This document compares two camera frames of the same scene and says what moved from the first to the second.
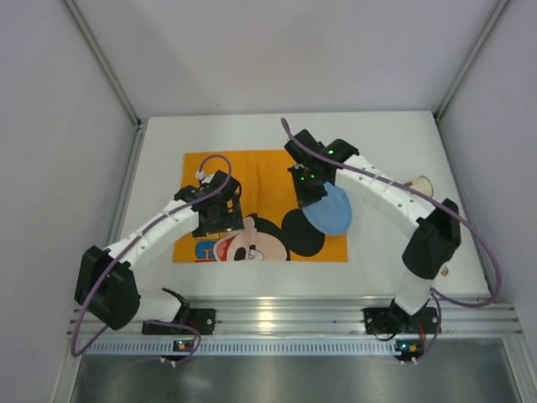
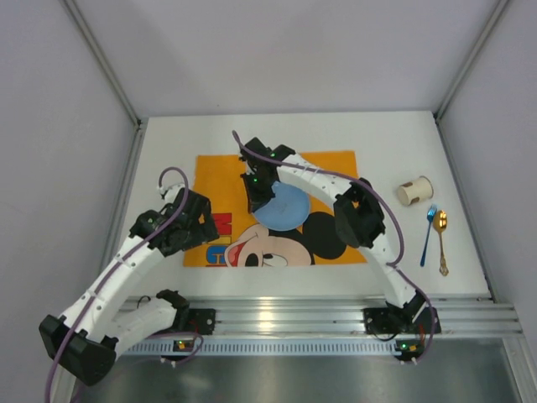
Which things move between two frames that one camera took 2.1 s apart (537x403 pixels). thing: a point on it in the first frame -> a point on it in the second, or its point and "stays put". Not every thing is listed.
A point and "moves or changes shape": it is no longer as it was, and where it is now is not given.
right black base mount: x=393 y=321 stays put
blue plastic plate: x=332 y=212 -> x=288 y=210
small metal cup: x=423 y=185 stays put
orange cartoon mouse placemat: x=275 y=228 moves or changes shape
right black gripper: x=311 y=200 -> x=258 y=201
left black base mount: x=202 y=320 stays put
